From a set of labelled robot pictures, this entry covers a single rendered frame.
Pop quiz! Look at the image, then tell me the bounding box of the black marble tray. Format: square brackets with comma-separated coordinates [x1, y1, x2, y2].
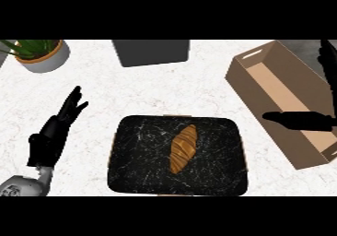
[105, 114, 250, 196]

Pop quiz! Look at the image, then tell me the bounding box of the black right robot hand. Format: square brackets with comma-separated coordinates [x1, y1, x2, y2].
[260, 39, 337, 160]

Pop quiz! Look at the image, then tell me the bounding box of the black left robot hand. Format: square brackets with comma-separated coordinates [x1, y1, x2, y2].
[26, 85, 89, 169]

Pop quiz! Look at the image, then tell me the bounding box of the green plant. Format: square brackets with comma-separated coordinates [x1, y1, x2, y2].
[0, 39, 61, 61]

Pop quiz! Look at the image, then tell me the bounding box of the brown croissant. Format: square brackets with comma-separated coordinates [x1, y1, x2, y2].
[167, 124, 200, 175]

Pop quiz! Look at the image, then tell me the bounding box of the grey plant pot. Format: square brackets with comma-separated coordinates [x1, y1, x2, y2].
[13, 40, 72, 74]

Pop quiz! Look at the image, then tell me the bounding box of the brown cardboard box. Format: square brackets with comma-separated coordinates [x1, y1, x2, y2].
[223, 40, 337, 171]

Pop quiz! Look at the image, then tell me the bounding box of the dark grey box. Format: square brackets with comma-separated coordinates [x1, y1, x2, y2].
[111, 39, 191, 68]

